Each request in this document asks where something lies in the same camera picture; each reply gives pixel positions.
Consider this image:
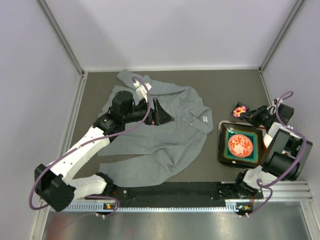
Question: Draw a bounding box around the black square plate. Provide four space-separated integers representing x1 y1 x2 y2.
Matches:
217 122 265 169

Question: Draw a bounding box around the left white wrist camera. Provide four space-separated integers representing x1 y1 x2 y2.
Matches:
133 81 148 102

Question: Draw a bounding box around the silver metal tray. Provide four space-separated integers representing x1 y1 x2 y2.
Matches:
216 119 266 169

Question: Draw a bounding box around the red white patterned dish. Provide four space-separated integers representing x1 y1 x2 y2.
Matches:
228 134 254 158

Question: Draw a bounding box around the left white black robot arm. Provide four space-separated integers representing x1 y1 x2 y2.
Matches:
33 90 174 212

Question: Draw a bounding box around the small black open box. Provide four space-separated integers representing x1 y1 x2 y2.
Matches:
236 101 250 112

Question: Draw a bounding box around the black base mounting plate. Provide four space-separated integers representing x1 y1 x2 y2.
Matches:
101 182 252 200

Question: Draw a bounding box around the grey button-up shirt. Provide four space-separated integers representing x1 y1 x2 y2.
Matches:
98 75 214 188

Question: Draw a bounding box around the grey slotted cable duct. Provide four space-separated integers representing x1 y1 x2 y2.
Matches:
62 201 253 213

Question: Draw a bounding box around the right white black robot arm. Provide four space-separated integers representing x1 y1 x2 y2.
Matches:
233 103 313 198

